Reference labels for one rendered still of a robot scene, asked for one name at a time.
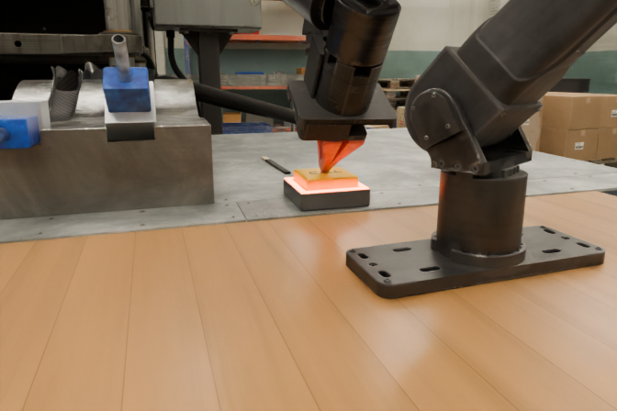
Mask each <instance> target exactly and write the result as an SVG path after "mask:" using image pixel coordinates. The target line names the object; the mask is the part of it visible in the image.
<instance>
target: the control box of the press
mask: <svg viewBox="0 0 617 411"><path fill-rule="evenodd" d="M150 7H151V8H152V15H153V26H154V30H155V31H166V37H167V39H168V58H169V62H170V64H171V67H172V69H173V71H174V73H175V74H176V76H177V77H178V78H180V79H186V78H185V76H184V75H183V73H182V72H181V71H180V70H179V68H178V66H177V64H176V61H175V57H174V38H175V36H174V32H175V31H179V34H183V36H184V37H185V39H186V40H187V41H188V43H189V44H190V46H191V47H192V48H193V50H194V51H195V52H196V54H197V56H198V74H199V83H201V84H204V85H208V86H211V87H215V88H218V89H221V81H220V59H219V55H220V53H221V52H222V51H223V50H224V48H225V46H226V45H227V43H228V42H229V40H230V38H231V36H232V35H234V34H235V33H253V32H256V31H258V30H260V29H262V0H150ZM196 107H197V112H198V115H199V117H203V118H204V119H205V120H206V121H207V122H208V123H209V124H210V125H211V135H223V127H222V107H219V106H214V105H210V104H206V103H202V102H200V104H199V102H198V101H196Z"/></svg>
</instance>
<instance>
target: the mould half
mask: <svg viewBox="0 0 617 411"><path fill-rule="evenodd" d="M52 83H53V80H22V81H21V82H20V83H19V84H18V86H17V89H16V91H15V92H14V95H13V97H12V100H48V102H49V98H50V92H51V88H52ZM154 96H155V110H156V122H157V126H154V137H155V140H143V141H118V142H107V129H106V127H105V96H104V92H103V80H83V82H82V84H81V88H80V93H79V97H78V102H77V107H76V110H75V114H74V116H73V119H71V120H68V121H57V122H51V123H50V124H51V125H52V126H50V127H48V128H43V129H40V130H39V131H40V138H41V145H34V146H32V147H30V148H28V149H7V150H0V220H3V219H15V218H27V217H51V216H63V215H75V214H87V213H99V212H111V211H123V210H135V209H147V208H159V207H171V206H195V205H207V204H214V203H215V200H214V181H213V160H212V140H211V125H210V124H209V123H208V122H207V121H206V120H205V119H204V118H203V117H199V115H198V112H197V107H196V96H195V90H194V85H193V81H192V79H154Z"/></svg>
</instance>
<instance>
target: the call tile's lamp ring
mask: <svg viewBox="0 0 617 411"><path fill-rule="evenodd" d="M292 179H294V177H290V178H285V180H286V181H288V182H289V183H290V184H291V185H292V186H293V187H295V188H296V189H297V190H298V191H299V192H300V193H301V194H314V193H326V192H339V191H351V190H364V189H369V188H368V187H366V186H365V185H363V184H361V183H358V186H360V187H354V188H342V189H329V190H316V191H305V190H304V189H303V188H302V187H300V186H299V185H298V184H297V183H295V182H294V181H293V180H292Z"/></svg>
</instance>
